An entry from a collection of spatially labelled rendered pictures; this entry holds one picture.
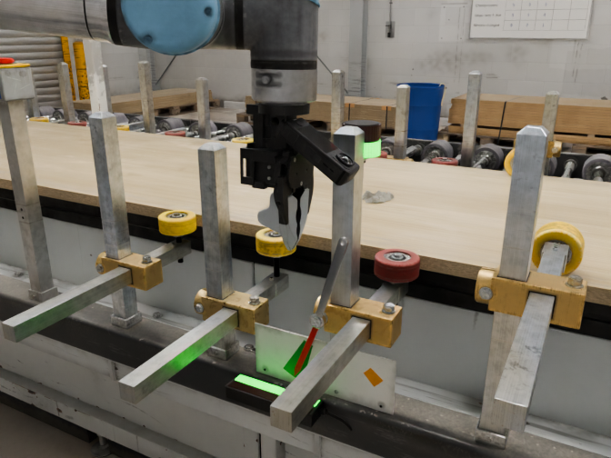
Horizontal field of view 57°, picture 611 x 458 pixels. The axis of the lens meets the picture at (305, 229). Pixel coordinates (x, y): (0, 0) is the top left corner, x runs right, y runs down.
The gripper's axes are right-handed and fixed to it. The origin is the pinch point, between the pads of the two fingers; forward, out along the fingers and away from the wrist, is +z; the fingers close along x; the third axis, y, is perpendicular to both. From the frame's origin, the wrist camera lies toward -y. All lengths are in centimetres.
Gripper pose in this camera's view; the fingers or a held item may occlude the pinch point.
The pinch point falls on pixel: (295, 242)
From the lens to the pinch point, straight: 82.2
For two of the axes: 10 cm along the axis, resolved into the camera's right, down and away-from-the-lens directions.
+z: -0.2, 9.5, 3.1
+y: -8.8, -1.7, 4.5
